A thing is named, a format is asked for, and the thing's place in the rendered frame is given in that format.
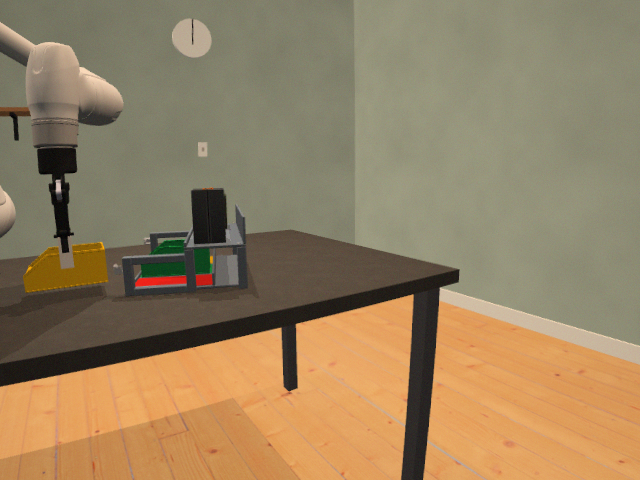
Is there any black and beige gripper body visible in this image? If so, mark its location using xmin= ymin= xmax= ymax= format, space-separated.
xmin=37 ymin=148 xmax=77 ymax=190

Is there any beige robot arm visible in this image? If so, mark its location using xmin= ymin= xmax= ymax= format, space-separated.
xmin=0 ymin=22 xmax=123 ymax=238

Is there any green bin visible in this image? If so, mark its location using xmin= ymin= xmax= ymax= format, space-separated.
xmin=141 ymin=240 xmax=210 ymax=277

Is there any yellow bin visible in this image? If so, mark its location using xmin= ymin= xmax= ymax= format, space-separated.
xmin=23 ymin=242 xmax=108 ymax=293

